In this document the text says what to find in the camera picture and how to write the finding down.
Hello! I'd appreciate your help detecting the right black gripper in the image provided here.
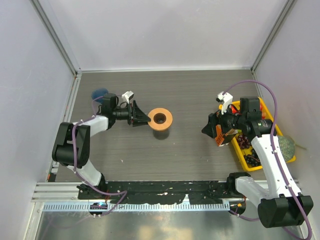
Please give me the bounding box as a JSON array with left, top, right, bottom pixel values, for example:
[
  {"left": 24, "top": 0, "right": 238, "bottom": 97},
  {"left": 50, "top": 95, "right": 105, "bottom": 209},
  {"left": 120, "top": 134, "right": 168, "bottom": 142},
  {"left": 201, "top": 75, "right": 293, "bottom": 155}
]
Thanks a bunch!
[{"left": 202, "top": 102, "right": 247, "bottom": 138}]

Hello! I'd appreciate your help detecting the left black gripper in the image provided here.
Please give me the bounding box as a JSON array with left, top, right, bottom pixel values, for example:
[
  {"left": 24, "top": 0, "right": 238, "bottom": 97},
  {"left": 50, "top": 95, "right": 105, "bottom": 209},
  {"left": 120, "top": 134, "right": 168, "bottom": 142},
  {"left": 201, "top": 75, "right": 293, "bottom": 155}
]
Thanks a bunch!
[{"left": 112, "top": 100, "right": 151, "bottom": 127}]

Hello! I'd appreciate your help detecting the wooden dripper holder ring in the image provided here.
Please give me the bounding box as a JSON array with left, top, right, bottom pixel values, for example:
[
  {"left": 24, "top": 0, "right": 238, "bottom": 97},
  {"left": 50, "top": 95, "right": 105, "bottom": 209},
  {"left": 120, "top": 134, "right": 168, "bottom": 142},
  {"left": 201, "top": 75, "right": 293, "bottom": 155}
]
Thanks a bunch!
[{"left": 147, "top": 107, "right": 174, "bottom": 132}]

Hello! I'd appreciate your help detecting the blue plastic coffee dripper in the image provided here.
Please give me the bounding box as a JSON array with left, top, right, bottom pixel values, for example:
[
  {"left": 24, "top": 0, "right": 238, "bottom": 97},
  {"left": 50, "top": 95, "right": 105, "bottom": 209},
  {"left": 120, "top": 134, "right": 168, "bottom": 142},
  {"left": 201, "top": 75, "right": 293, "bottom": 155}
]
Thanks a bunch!
[{"left": 91, "top": 87, "right": 109, "bottom": 104}]

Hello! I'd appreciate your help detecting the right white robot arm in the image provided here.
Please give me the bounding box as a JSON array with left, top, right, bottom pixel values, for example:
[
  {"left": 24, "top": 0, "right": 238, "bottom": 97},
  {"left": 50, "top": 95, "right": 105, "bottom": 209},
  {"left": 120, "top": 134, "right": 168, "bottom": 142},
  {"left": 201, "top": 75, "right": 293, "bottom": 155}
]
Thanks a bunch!
[{"left": 202, "top": 92, "right": 314, "bottom": 228}]

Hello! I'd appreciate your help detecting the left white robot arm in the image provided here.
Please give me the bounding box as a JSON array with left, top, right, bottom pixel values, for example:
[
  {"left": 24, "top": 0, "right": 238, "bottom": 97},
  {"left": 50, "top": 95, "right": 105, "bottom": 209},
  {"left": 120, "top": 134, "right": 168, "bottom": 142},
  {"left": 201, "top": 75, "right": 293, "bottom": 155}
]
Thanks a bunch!
[{"left": 52, "top": 91, "right": 151, "bottom": 199}]

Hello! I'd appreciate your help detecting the orange coffee filter box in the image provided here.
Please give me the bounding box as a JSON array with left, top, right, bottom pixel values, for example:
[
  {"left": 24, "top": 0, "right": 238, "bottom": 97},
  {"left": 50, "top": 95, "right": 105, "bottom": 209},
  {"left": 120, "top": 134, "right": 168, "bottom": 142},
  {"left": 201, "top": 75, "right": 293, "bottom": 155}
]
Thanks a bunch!
[{"left": 215, "top": 124, "right": 238, "bottom": 147}]

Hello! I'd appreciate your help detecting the dark glass carafe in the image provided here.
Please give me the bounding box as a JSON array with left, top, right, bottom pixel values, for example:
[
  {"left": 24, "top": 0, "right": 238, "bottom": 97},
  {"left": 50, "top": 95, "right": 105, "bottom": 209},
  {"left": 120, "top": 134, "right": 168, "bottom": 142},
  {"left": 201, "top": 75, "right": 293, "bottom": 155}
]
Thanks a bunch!
[{"left": 153, "top": 129, "right": 170, "bottom": 140}]

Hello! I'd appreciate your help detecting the red grape bunch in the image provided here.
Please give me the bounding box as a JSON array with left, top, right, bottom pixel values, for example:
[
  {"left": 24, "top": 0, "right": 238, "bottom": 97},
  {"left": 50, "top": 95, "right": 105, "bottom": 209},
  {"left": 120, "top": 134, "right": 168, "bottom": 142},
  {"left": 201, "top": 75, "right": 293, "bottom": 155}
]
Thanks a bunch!
[{"left": 237, "top": 134, "right": 251, "bottom": 150}]

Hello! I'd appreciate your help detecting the yellow plastic tray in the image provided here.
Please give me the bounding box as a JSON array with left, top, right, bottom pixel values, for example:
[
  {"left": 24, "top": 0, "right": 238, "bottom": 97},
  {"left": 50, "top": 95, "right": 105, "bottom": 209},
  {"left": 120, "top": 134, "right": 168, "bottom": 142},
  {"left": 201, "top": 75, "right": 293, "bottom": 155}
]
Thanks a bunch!
[{"left": 218, "top": 96, "right": 297, "bottom": 173}]

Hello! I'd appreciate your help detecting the dark grape bunch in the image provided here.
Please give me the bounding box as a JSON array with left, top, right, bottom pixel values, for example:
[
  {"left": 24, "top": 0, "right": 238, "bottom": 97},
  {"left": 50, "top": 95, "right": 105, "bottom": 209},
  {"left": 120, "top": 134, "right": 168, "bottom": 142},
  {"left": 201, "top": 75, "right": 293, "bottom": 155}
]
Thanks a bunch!
[{"left": 244, "top": 152, "right": 261, "bottom": 167}]

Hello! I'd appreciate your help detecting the red apple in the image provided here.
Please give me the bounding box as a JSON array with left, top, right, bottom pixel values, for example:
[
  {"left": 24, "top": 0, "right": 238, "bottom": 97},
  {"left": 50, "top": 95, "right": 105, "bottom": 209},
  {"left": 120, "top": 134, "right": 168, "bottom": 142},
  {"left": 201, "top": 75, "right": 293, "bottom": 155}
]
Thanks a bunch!
[{"left": 259, "top": 102, "right": 263, "bottom": 113}]

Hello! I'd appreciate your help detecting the green netted melon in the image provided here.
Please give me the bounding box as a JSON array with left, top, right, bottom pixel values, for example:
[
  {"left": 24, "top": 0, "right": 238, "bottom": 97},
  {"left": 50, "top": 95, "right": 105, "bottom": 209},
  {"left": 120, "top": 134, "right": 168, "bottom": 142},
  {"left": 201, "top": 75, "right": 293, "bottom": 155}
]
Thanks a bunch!
[{"left": 278, "top": 136, "right": 295, "bottom": 162}]

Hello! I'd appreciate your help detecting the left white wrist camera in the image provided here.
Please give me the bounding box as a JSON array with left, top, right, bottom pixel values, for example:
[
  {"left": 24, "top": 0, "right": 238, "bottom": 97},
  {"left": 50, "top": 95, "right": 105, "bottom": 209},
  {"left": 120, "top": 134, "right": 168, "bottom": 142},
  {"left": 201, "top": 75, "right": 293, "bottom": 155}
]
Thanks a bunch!
[{"left": 121, "top": 90, "right": 134, "bottom": 104}]

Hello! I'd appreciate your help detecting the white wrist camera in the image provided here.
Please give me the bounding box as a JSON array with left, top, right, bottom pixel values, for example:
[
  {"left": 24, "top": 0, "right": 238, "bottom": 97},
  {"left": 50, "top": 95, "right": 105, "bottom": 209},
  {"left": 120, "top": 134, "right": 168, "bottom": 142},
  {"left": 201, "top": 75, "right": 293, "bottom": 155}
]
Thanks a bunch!
[
  {"left": 121, "top": 90, "right": 134, "bottom": 104},
  {"left": 216, "top": 91, "right": 233, "bottom": 115}
]

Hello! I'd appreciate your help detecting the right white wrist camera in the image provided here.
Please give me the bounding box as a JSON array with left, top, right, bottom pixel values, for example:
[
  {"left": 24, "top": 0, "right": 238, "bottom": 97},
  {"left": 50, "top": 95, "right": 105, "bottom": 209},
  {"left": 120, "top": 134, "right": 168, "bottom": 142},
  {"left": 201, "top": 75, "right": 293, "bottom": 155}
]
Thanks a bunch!
[{"left": 216, "top": 91, "right": 233, "bottom": 115}]

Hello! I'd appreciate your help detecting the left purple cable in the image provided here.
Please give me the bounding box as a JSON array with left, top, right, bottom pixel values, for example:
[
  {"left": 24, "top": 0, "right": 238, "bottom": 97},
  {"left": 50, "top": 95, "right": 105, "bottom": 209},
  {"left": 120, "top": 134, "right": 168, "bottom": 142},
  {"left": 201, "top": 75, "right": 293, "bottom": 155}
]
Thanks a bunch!
[{"left": 71, "top": 95, "right": 129, "bottom": 217}]

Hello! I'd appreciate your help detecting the purple cable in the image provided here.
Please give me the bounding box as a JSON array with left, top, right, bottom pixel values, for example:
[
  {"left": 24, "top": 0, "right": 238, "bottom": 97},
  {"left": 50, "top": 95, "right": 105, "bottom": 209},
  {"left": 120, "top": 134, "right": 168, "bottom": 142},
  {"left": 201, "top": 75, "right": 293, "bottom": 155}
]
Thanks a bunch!
[
  {"left": 224, "top": 79, "right": 313, "bottom": 240},
  {"left": 71, "top": 95, "right": 129, "bottom": 217}
]

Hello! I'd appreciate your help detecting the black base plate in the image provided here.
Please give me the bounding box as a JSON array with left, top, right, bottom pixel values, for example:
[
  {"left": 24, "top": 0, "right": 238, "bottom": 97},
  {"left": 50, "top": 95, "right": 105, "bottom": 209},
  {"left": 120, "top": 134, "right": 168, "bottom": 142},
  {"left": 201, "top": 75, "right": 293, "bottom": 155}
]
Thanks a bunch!
[{"left": 77, "top": 180, "right": 244, "bottom": 205}]

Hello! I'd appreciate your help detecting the slotted cable duct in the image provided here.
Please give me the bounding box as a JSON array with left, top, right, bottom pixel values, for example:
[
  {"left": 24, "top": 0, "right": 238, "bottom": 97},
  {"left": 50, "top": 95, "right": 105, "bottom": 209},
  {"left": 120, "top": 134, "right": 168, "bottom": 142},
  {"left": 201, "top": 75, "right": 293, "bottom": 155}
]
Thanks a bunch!
[{"left": 42, "top": 201, "right": 230, "bottom": 213}]

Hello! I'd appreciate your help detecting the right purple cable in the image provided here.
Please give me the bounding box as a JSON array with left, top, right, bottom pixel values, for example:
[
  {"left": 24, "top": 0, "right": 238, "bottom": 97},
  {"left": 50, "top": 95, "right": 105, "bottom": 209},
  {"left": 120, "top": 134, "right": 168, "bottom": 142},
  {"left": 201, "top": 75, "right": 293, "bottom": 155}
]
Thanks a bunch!
[{"left": 224, "top": 79, "right": 313, "bottom": 240}]

